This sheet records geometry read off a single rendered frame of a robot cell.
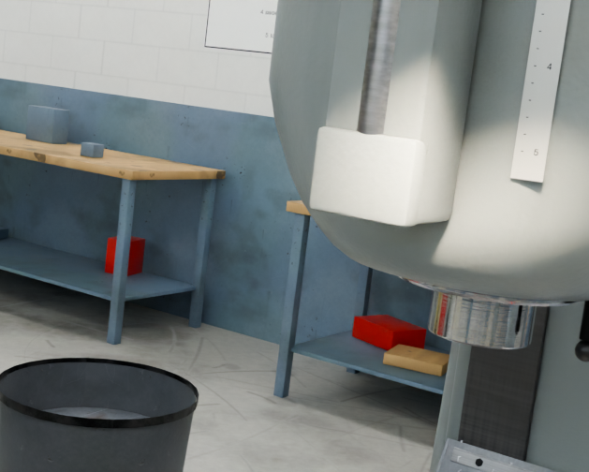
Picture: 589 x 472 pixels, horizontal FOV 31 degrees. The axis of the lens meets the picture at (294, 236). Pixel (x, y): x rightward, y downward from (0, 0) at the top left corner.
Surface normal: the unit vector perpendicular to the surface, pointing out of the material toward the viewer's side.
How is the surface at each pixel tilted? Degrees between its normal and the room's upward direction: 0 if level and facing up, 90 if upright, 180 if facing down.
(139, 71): 90
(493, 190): 93
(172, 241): 90
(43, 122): 90
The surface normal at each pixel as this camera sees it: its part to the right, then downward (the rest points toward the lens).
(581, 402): -0.55, 0.05
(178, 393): -0.78, -0.07
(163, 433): 0.76, 0.25
